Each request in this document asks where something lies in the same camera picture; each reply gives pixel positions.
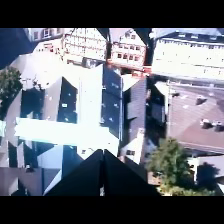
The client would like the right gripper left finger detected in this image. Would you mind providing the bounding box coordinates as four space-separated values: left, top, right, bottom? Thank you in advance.
45 149 105 197

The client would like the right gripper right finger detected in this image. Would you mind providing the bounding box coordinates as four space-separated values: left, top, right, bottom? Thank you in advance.
102 149 160 197

